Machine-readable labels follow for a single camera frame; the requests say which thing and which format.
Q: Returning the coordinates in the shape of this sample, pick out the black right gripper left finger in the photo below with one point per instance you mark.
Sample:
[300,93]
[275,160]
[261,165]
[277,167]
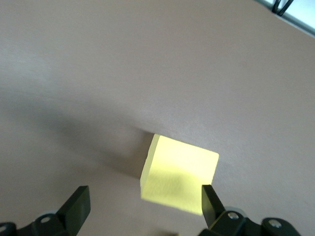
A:
[73,211]

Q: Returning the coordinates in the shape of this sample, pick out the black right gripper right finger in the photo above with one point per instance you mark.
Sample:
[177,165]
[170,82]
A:
[214,214]

